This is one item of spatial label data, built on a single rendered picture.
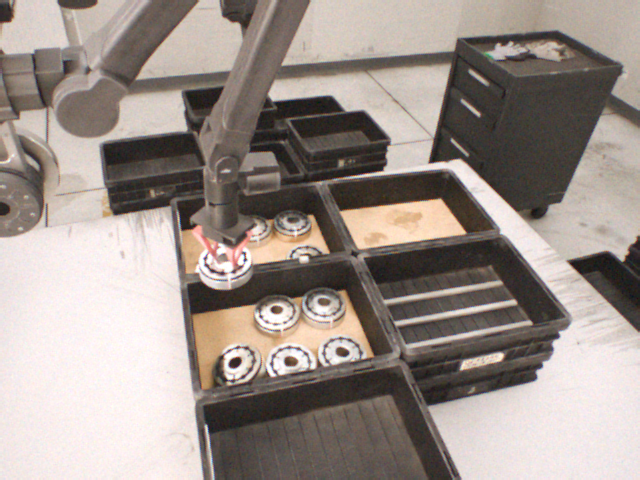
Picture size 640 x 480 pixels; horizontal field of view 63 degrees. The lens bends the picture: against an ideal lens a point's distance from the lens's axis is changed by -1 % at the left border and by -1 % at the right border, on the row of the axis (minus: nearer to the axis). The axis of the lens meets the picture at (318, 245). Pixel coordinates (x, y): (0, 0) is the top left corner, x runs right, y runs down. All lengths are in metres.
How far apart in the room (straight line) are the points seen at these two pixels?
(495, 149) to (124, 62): 2.04
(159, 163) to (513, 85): 1.52
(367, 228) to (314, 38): 2.97
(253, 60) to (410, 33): 3.93
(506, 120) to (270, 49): 1.84
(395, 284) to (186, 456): 0.62
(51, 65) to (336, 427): 0.77
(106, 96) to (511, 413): 1.06
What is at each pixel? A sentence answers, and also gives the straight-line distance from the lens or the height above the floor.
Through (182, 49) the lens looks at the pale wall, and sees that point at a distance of 4.06.
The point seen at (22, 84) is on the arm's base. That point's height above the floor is 1.46.
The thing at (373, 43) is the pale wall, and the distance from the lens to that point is 4.52.
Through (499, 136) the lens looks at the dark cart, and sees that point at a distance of 2.53.
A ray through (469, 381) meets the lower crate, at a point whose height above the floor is 0.76.
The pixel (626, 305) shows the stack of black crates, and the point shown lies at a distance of 2.44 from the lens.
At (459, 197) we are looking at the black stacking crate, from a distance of 1.54.
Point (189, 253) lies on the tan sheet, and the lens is 1.38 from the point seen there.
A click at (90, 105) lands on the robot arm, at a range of 0.73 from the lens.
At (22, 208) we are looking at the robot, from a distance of 1.11.
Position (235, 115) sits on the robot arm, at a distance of 0.80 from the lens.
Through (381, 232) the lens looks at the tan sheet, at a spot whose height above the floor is 0.83.
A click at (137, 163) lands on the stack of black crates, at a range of 2.39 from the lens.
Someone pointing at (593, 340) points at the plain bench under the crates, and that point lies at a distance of 1.58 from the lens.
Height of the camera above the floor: 1.75
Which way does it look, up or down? 41 degrees down
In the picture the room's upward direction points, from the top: 5 degrees clockwise
